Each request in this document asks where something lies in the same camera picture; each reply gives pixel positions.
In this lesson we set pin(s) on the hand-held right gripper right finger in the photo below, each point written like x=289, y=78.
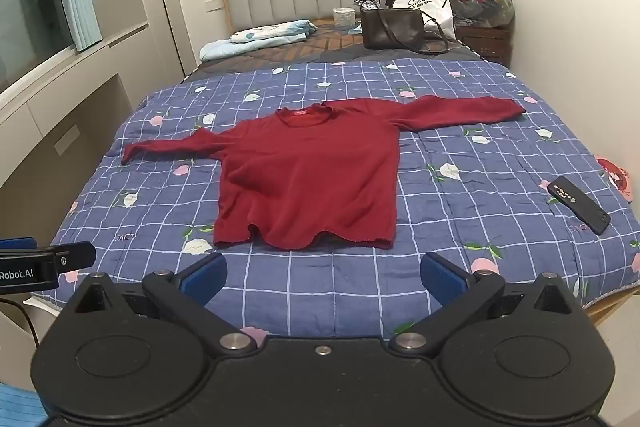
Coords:
x=440, y=278

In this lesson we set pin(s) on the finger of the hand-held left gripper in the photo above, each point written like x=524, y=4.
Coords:
x=75, y=256

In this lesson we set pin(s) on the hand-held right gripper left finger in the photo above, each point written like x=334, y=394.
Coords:
x=205, y=278

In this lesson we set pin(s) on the red long-sleeved sweater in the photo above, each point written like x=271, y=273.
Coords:
x=310, y=177

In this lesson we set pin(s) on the person's light blue clothing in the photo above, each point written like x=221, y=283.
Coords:
x=17, y=407

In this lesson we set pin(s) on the blue checked floral quilt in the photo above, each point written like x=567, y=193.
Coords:
x=500, y=147

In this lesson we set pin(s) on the beige built-in window desk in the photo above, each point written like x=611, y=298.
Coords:
x=50, y=107

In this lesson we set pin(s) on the black remote control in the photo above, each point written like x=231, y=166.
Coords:
x=580, y=207

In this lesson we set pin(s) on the red and white printed cloth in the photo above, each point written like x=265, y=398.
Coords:
x=615, y=172

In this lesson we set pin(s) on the dark wooden nightstand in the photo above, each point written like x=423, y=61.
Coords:
x=487, y=44

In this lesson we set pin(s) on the light blue folded blanket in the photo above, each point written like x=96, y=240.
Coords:
x=250, y=39

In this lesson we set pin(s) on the thin black pole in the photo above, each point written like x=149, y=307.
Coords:
x=167, y=19

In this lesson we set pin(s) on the brown leather handbag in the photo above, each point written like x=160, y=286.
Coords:
x=385, y=29

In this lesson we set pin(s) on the brown woven bed mat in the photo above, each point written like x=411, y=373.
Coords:
x=320, y=44

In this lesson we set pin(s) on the white shopping bag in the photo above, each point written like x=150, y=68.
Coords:
x=425, y=2

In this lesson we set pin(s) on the clear plastic box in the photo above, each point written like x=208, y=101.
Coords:
x=344, y=17

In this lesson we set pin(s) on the white wall socket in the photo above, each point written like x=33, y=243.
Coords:
x=66, y=140

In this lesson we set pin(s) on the white wall switch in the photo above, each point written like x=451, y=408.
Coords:
x=213, y=4

